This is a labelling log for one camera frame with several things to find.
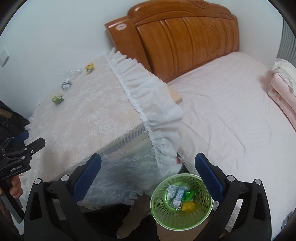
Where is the clear crushed plastic bottle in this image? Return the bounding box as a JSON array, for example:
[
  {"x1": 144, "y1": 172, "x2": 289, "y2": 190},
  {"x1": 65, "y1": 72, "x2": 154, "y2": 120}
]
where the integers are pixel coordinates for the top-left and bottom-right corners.
[{"x1": 67, "y1": 68, "x2": 84, "y2": 78}]

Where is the person's left hand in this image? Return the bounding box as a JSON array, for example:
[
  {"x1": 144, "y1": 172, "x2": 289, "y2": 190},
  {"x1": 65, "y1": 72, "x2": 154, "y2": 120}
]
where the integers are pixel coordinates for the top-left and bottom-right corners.
[{"x1": 10, "y1": 175, "x2": 23, "y2": 199}]

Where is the red foil wrapper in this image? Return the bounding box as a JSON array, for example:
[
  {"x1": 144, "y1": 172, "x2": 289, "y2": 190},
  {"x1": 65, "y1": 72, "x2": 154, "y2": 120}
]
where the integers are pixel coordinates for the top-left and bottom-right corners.
[{"x1": 176, "y1": 157, "x2": 182, "y2": 164}]

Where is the orange wooden headboard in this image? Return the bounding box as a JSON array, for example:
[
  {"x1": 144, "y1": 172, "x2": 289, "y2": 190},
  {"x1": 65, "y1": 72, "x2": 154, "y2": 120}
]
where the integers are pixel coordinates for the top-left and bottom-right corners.
[{"x1": 105, "y1": 1, "x2": 239, "y2": 83}]

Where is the green plastic mesh waste basket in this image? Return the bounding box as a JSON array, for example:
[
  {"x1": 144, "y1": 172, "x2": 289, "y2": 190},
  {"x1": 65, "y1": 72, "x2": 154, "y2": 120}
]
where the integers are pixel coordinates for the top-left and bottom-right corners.
[{"x1": 150, "y1": 174, "x2": 214, "y2": 231}]

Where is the white wall switch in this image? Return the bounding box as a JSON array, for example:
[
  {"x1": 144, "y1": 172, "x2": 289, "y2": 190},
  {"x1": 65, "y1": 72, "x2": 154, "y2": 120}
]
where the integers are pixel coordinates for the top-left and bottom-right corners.
[{"x1": 0, "y1": 47, "x2": 9, "y2": 67}]

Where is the small yellow crumpled wrapper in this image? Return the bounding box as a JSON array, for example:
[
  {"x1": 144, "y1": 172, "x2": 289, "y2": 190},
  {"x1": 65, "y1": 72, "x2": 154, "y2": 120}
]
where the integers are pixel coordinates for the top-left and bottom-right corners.
[{"x1": 84, "y1": 62, "x2": 95, "y2": 75}]

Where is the yellow foam fruit net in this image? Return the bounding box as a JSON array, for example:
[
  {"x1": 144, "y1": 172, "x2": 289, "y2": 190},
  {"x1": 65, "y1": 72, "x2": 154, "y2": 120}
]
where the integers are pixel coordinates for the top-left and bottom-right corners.
[{"x1": 182, "y1": 201, "x2": 196, "y2": 212}]

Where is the pink folded blanket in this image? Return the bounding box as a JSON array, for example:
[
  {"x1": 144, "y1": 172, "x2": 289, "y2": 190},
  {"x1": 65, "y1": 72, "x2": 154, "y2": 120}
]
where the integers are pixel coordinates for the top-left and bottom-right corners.
[{"x1": 267, "y1": 58, "x2": 296, "y2": 129}]

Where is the silver foil blister pack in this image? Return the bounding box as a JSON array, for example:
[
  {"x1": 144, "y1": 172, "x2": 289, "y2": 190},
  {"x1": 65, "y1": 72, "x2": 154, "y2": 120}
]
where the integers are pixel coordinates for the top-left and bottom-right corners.
[{"x1": 166, "y1": 185, "x2": 179, "y2": 200}]

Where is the small green yellow wrapper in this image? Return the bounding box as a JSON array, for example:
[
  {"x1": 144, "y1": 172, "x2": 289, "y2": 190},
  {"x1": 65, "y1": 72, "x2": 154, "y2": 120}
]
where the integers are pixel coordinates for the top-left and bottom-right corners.
[{"x1": 52, "y1": 94, "x2": 64, "y2": 105}]

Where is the blue white snack wrapper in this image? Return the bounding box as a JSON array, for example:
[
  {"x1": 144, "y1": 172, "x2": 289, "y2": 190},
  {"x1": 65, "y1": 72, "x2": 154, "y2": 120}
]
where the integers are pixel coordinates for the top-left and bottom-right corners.
[{"x1": 171, "y1": 188, "x2": 185, "y2": 209}]

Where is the white lace ruffled table cover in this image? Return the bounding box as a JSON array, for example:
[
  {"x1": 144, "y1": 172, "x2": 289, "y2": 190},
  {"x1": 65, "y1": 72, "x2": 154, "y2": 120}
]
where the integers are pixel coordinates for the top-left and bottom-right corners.
[{"x1": 21, "y1": 50, "x2": 183, "y2": 208}]

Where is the green snack wrapper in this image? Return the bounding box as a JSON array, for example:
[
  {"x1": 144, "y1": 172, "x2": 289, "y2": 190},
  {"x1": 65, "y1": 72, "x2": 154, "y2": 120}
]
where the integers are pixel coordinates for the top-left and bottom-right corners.
[{"x1": 183, "y1": 190, "x2": 195, "y2": 202}]

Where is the pink bed sheet mattress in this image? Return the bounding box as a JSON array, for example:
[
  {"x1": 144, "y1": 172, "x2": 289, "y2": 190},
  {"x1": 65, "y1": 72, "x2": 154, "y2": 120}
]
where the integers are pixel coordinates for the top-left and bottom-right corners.
[{"x1": 170, "y1": 52, "x2": 295, "y2": 237}]

